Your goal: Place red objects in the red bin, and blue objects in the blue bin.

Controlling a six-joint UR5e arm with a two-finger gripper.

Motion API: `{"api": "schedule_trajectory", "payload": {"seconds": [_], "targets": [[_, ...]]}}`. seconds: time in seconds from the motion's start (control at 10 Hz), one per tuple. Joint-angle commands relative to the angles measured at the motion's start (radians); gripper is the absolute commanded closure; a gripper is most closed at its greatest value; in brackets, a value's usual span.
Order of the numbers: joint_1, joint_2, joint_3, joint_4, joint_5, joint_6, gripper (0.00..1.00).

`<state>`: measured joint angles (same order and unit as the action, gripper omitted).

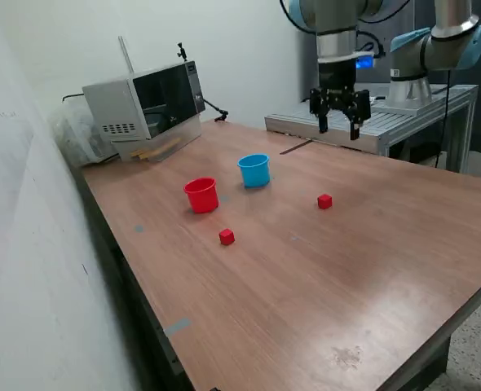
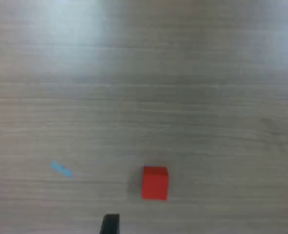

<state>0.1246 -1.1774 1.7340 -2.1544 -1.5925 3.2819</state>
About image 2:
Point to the small blue tape mark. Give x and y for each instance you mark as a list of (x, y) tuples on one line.
[(61, 169)]

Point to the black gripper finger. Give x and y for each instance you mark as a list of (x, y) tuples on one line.
[(109, 225)]

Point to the small red cube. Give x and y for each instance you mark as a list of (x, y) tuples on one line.
[(155, 185)]

